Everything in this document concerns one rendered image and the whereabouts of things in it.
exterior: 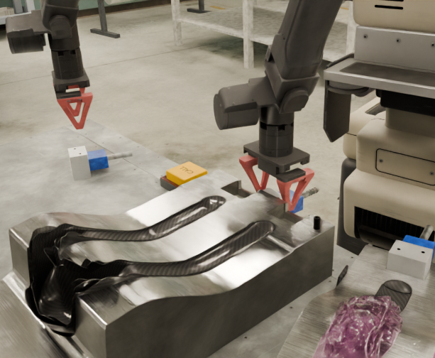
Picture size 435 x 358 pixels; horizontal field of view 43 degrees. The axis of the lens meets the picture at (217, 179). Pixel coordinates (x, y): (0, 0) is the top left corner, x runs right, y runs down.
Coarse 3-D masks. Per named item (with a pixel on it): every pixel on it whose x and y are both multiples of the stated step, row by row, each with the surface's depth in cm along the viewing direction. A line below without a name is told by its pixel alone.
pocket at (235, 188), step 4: (240, 180) 94; (228, 184) 92; (232, 184) 93; (236, 184) 94; (240, 184) 94; (224, 188) 92; (228, 188) 93; (232, 188) 93; (236, 188) 94; (240, 188) 94; (228, 192) 93; (232, 192) 94; (236, 192) 94; (240, 192) 94; (244, 192) 93; (248, 192) 93; (236, 196) 94; (240, 196) 94; (244, 196) 93
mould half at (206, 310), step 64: (192, 192) 90; (256, 192) 89; (64, 256) 68; (128, 256) 70; (256, 256) 74; (320, 256) 80; (0, 320) 69; (128, 320) 59; (192, 320) 66; (256, 320) 75
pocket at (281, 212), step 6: (282, 204) 86; (270, 210) 84; (276, 210) 85; (282, 210) 86; (276, 216) 86; (282, 216) 87; (288, 216) 86; (294, 216) 85; (288, 222) 86; (294, 222) 86
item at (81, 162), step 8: (72, 152) 116; (80, 152) 116; (88, 152) 119; (96, 152) 119; (104, 152) 118; (128, 152) 120; (72, 160) 114; (80, 160) 115; (88, 160) 115; (96, 160) 116; (104, 160) 117; (72, 168) 115; (80, 168) 116; (88, 168) 116; (96, 168) 117; (80, 176) 116; (88, 176) 117
